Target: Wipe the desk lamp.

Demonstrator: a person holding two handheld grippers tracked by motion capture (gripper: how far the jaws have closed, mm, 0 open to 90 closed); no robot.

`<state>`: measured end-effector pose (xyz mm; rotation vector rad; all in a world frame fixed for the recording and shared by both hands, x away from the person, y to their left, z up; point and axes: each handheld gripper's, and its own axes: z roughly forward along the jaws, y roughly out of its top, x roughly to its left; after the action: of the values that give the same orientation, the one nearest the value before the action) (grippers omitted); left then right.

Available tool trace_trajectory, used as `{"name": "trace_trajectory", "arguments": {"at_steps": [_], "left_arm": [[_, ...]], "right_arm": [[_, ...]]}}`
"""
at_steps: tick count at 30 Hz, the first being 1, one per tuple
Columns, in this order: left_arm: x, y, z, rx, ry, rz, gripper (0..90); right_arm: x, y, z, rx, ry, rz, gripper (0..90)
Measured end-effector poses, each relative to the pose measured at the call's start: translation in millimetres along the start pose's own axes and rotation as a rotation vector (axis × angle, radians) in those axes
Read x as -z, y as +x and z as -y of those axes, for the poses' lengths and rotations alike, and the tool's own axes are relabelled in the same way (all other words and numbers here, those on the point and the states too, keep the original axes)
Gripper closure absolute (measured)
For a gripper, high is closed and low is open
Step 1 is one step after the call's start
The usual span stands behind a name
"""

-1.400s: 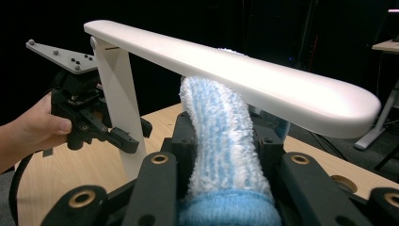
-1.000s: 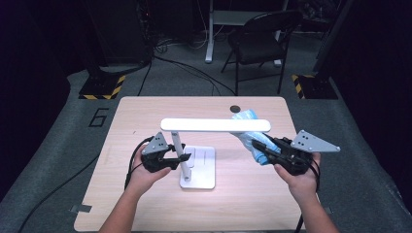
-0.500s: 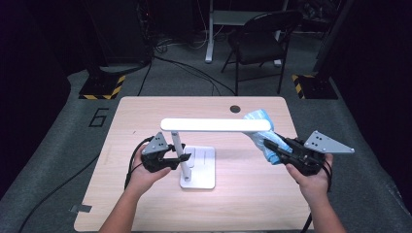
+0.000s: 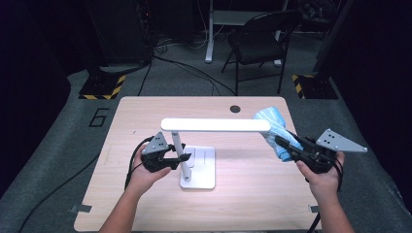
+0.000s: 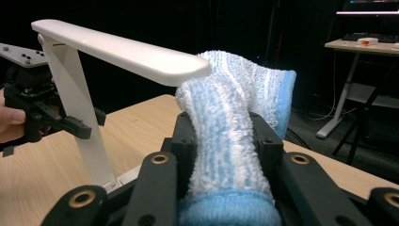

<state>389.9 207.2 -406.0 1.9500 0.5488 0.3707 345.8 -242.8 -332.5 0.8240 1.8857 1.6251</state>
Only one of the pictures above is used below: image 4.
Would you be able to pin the white desk frame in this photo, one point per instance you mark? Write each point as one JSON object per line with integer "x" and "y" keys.
{"x": 209, "y": 39}

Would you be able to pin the person's left hand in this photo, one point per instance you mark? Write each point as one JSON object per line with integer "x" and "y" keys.
{"x": 141, "y": 181}

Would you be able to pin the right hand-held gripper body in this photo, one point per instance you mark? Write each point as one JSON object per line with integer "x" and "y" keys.
{"x": 336, "y": 142}

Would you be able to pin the white desk lamp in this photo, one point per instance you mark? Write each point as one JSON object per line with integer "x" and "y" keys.
{"x": 213, "y": 125}

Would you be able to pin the black stand with striped base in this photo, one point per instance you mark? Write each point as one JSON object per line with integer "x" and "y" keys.
{"x": 100, "y": 87}
{"x": 319, "y": 87}

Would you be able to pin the light blue cloth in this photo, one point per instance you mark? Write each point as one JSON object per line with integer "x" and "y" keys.
{"x": 275, "y": 121}

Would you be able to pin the black folding chair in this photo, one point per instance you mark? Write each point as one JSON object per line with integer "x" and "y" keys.
{"x": 259, "y": 48}

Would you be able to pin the dark cabinet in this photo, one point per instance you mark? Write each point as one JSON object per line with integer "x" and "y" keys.
{"x": 123, "y": 32}

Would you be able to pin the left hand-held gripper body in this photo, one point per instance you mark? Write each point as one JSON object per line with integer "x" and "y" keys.
{"x": 157, "y": 144}

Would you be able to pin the person's right hand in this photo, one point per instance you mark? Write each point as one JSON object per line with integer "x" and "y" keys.
{"x": 324, "y": 184}

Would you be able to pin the grey tape piece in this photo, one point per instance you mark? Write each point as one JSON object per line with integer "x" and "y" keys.
{"x": 81, "y": 208}
{"x": 313, "y": 208}

